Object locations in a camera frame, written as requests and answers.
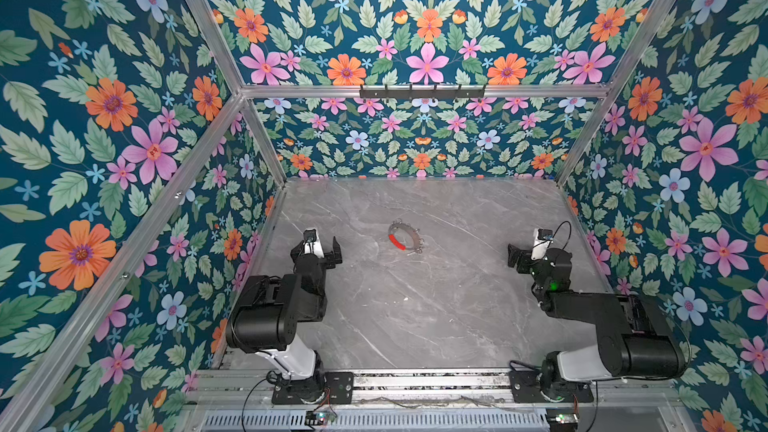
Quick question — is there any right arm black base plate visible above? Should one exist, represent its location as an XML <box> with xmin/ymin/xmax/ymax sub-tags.
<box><xmin>508</xmin><ymin>370</ymin><xmax>595</xmax><ymax>404</ymax></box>

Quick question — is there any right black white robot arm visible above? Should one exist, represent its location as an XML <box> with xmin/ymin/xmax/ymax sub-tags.
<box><xmin>507</xmin><ymin>243</ymin><xmax>687</xmax><ymax>402</ymax></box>

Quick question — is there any black hook rail on frame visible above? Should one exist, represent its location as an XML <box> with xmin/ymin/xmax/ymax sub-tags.
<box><xmin>359</xmin><ymin>84</ymin><xmax>486</xmax><ymax>101</ymax></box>

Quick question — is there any large keyring with red grip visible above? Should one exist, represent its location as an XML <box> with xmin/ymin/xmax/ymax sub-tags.
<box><xmin>387</xmin><ymin>219</ymin><xmax>424</xmax><ymax>254</ymax></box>

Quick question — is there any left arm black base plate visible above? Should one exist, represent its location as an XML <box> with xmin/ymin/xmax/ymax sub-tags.
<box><xmin>271</xmin><ymin>371</ymin><xmax>355</xmax><ymax>406</ymax></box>

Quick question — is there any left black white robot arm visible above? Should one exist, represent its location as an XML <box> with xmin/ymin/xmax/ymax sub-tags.
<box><xmin>225</xmin><ymin>230</ymin><xmax>343</xmax><ymax>405</ymax></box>

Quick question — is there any left small circuit board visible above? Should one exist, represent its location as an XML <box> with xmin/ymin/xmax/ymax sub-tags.
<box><xmin>304</xmin><ymin>411</ymin><xmax>337</xmax><ymax>429</ymax></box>

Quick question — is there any white slotted cable duct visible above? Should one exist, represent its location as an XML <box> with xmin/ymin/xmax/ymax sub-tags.
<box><xmin>200</xmin><ymin>409</ymin><xmax>549</xmax><ymax>431</ymax></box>

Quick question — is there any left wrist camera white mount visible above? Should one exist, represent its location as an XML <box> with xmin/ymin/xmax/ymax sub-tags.
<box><xmin>302</xmin><ymin>228</ymin><xmax>325</xmax><ymax>258</ymax></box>

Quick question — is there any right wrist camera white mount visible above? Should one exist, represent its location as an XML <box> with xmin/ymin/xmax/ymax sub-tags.
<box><xmin>531</xmin><ymin>228</ymin><xmax>554</xmax><ymax>261</ymax></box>

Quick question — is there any small circuit board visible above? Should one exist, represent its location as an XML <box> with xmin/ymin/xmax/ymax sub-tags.
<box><xmin>546</xmin><ymin>411</ymin><xmax>579</xmax><ymax>432</ymax></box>
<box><xmin>304</xmin><ymin>411</ymin><xmax>337</xmax><ymax>429</ymax></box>

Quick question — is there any aluminium front rail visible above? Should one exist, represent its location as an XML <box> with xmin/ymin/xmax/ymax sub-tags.
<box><xmin>189</xmin><ymin>367</ymin><xmax>682</xmax><ymax>407</ymax></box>

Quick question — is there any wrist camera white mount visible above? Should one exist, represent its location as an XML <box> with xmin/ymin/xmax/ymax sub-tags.
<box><xmin>531</xmin><ymin>228</ymin><xmax>554</xmax><ymax>261</ymax></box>
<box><xmin>302</xmin><ymin>228</ymin><xmax>325</xmax><ymax>258</ymax></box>

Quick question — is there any right small circuit board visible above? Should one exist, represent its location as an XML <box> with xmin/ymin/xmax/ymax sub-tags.
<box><xmin>546</xmin><ymin>411</ymin><xmax>579</xmax><ymax>432</ymax></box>

